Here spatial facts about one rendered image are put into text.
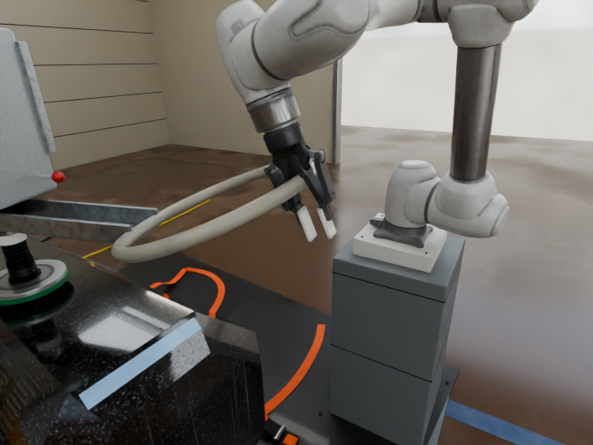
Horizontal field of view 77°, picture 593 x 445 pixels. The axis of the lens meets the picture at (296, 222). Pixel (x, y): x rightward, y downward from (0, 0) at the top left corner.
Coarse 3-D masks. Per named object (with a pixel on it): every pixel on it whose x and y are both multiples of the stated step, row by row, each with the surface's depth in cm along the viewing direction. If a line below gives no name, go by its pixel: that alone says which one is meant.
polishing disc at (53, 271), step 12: (36, 264) 118; (48, 264) 118; (60, 264) 118; (0, 276) 112; (48, 276) 111; (60, 276) 111; (0, 288) 106; (12, 288) 106; (24, 288) 106; (36, 288) 105; (48, 288) 108; (0, 300) 102
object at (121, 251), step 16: (240, 176) 105; (256, 176) 104; (208, 192) 105; (272, 192) 66; (288, 192) 67; (176, 208) 101; (240, 208) 63; (256, 208) 64; (272, 208) 66; (144, 224) 93; (208, 224) 62; (224, 224) 62; (240, 224) 63; (128, 240) 83; (160, 240) 64; (176, 240) 62; (192, 240) 62; (112, 256) 74; (128, 256) 67; (144, 256) 65; (160, 256) 64
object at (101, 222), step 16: (32, 208) 107; (48, 208) 105; (64, 208) 104; (80, 208) 102; (96, 208) 101; (112, 208) 100; (128, 208) 98; (144, 208) 97; (0, 224) 97; (16, 224) 95; (32, 224) 94; (48, 224) 93; (64, 224) 91; (80, 224) 90; (96, 224) 89; (112, 224) 88; (128, 224) 88; (160, 224) 99; (96, 240) 91; (112, 240) 89
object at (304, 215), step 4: (300, 208) 76; (304, 208) 76; (296, 212) 75; (300, 212) 75; (304, 212) 76; (300, 216) 75; (304, 216) 76; (308, 216) 77; (300, 220) 75; (304, 220) 76; (308, 220) 77; (304, 224) 75; (308, 224) 76; (312, 224) 78; (304, 228) 76; (308, 228) 76; (312, 228) 78; (308, 232) 76; (312, 232) 77; (308, 236) 76; (312, 236) 77; (308, 240) 77
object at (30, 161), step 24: (0, 48) 90; (0, 72) 90; (0, 96) 91; (24, 96) 96; (0, 120) 91; (24, 120) 97; (0, 144) 92; (24, 144) 98; (0, 168) 92; (24, 168) 98; (48, 168) 105; (0, 192) 92; (24, 192) 99
